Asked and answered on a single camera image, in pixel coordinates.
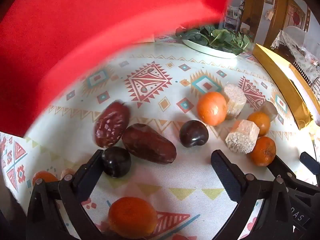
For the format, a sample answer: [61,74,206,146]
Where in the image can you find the red box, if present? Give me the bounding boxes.
[0,0,238,138]

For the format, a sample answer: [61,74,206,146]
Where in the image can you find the metal shelf rack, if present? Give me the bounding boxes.
[223,4,243,30]

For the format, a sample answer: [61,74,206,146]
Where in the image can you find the wooden door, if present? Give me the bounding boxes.
[241,0,266,42]

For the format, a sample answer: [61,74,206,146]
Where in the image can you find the smooth red date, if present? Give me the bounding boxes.
[121,123,177,165]

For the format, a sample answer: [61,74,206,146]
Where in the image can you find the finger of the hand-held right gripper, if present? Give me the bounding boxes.
[299,151,320,175]
[268,158,302,183]

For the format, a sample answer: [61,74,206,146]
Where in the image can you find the patterned tablecloth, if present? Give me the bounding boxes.
[0,34,317,240]

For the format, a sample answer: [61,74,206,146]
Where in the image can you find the dark plum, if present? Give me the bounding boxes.
[101,146,132,179]
[179,120,209,148]

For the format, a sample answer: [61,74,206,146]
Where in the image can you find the wooden door frame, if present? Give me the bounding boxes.
[264,0,310,48]

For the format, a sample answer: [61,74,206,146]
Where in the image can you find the table with lace cloth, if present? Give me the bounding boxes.
[271,26,320,80]

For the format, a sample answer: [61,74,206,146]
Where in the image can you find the small orange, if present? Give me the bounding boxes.
[249,136,277,167]
[108,196,158,240]
[32,171,58,187]
[247,111,271,137]

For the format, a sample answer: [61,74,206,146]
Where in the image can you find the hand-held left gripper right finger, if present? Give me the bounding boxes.
[211,149,293,240]

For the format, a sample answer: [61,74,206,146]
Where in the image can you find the large orange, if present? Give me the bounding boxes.
[197,91,228,127]

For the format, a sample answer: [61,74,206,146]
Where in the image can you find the green spinach leaves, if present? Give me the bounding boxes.
[175,25,253,54]

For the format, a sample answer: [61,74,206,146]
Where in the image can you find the gold box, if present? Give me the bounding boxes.
[252,43,314,130]

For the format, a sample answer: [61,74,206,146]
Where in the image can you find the rice cake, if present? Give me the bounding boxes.
[225,119,260,154]
[223,84,247,120]

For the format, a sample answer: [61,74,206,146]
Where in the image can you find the wrinkled red date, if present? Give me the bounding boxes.
[94,101,131,148]

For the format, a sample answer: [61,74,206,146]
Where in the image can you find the white oval plate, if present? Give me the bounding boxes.
[181,39,247,59]

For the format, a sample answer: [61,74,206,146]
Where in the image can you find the sugarcane piece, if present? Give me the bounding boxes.
[260,102,278,119]

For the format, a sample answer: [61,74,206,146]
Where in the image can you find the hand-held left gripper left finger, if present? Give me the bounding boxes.
[26,149,104,240]

